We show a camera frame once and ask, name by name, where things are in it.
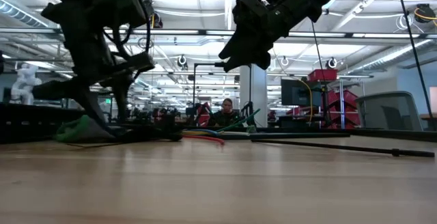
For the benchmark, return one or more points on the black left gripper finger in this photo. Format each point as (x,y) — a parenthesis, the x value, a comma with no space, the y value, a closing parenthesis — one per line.
(124,97)
(93,109)

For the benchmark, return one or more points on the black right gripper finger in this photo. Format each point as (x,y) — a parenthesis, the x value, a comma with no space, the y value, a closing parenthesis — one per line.
(237,55)
(262,59)

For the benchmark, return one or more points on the grey black glove green cuff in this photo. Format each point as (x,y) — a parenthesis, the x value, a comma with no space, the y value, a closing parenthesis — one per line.
(75,130)

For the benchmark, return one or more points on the white building pillar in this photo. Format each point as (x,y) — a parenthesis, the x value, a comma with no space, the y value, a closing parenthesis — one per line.
(254,91)

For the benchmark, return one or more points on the black computer monitor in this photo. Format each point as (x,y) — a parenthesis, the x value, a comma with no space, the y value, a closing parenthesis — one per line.
(293,94)

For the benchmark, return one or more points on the red storage bin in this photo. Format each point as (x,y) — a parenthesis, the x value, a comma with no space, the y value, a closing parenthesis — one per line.
(322,75)

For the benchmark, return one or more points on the white robot figure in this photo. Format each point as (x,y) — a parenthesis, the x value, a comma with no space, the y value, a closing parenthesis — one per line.
(20,91)

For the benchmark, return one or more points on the red shelf bins rack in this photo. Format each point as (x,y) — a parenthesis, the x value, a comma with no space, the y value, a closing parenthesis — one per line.
(348,101)

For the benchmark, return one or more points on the grey mesh office chair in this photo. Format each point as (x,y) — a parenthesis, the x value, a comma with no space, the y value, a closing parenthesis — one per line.
(375,111)

